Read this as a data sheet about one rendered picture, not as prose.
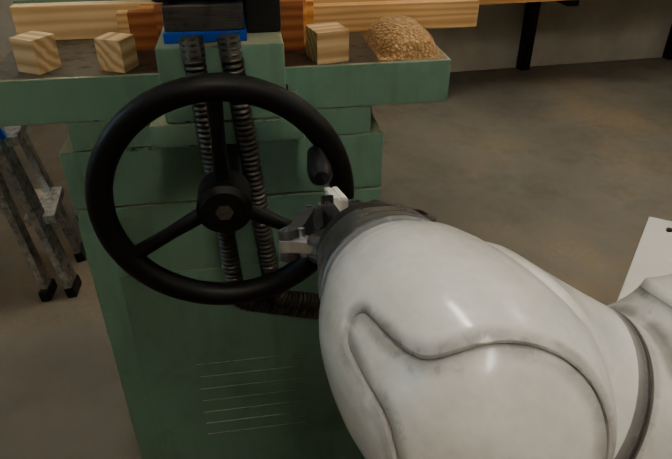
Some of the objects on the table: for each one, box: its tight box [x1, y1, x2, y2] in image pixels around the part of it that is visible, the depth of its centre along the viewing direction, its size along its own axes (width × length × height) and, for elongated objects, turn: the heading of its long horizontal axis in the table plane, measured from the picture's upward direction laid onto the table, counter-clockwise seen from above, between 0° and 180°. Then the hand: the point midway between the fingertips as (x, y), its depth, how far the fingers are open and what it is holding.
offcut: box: [94, 32, 139, 73], centre depth 75 cm, size 3×4×4 cm
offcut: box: [305, 22, 349, 65], centre depth 79 cm, size 4×4×4 cm
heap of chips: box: [360, 15, 445, 61], centre depth 84 cm, size 9×14×4 cm, turn 9°
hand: (336, 207), depth 59 cm, fingers closed
